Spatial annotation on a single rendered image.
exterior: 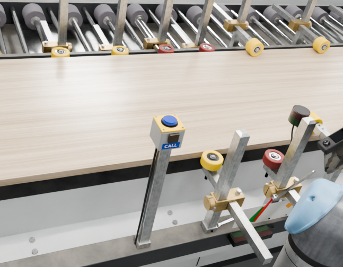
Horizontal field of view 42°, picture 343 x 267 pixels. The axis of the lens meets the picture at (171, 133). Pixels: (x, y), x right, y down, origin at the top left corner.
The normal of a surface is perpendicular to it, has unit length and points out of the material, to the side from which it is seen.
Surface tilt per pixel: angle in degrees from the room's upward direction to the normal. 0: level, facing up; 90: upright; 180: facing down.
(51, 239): 0
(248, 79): 0
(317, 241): 83
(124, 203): 90
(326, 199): 27
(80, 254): 0
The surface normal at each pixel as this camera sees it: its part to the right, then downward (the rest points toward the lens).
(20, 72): 0.18, -0.77
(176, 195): 0.38, 0.63
